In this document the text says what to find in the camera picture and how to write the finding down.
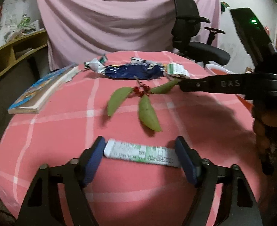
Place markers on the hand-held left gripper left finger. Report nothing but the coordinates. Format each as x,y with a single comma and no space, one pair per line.
95,160

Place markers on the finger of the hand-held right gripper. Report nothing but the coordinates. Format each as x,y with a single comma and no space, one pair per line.
213,84

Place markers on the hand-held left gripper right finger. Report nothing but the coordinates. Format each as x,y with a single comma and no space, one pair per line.
186,162

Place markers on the white basin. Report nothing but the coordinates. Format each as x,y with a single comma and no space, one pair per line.
219,68

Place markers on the green and white tube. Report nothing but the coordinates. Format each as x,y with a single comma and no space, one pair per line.
138,154

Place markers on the leafy sprig with red berries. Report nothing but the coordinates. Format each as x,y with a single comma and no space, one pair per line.
148,113

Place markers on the person's right hand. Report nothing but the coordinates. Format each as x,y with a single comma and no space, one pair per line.
262,131

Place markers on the pink checkered tablecloth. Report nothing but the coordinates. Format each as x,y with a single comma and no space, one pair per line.
65,141

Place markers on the black office chair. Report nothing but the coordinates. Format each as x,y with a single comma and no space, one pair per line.
199,49

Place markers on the green and white packet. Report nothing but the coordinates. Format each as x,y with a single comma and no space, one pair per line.
177,70

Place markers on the small torn white wrapper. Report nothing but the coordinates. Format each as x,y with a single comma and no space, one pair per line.
143,60

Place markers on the crumpled blue foil bag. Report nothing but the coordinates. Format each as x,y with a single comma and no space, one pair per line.
133,71

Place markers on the blue illustrated book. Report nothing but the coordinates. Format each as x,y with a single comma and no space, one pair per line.
39,89

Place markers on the crumpled white green wrapper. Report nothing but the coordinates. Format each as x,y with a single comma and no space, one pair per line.
95,64

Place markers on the pink backdrop cloth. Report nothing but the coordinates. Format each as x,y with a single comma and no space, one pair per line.
110,18

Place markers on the wooden shelf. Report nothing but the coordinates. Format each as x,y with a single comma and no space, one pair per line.
4,56

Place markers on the pile of papers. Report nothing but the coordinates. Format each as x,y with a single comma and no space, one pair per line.
18,31

